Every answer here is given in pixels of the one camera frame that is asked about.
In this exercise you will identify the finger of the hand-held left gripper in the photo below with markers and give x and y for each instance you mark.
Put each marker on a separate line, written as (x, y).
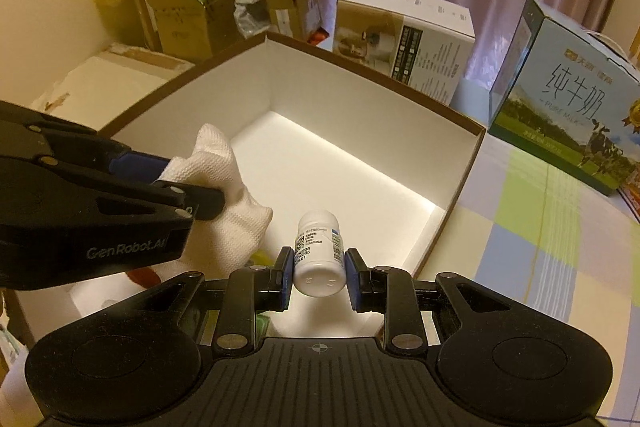
(135, 167)
(200, 204)

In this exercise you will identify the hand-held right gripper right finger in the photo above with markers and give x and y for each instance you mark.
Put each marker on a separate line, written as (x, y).
(353, 279)

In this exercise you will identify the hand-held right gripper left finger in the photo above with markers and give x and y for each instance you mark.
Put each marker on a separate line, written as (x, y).
(286, 279)

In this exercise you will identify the white cloth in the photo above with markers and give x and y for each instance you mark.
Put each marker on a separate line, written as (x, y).
(220, 177)

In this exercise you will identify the white pill bottle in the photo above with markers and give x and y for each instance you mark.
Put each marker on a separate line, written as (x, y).
(320, 257)

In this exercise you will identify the brown storage box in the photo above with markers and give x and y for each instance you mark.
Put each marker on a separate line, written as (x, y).
(325, 107)

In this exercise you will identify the cream embroidered cloth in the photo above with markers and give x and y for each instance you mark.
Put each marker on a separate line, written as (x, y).
(100, 87)

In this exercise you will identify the silver foil bag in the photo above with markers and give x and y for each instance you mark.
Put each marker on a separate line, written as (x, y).
(250, 19)

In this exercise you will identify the checked tablecloth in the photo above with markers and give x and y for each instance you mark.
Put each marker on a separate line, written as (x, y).
(550, 257)

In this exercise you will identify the small red container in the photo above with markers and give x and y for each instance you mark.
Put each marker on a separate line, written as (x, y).
(319, 41)

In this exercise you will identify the small brown cardboard box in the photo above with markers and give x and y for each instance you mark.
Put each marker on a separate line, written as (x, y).
(295, 14)

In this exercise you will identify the white appliance box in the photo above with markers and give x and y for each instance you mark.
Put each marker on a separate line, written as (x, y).
(400, 37)

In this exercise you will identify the light blue milk case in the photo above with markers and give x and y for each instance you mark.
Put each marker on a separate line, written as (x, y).
(565, 107)

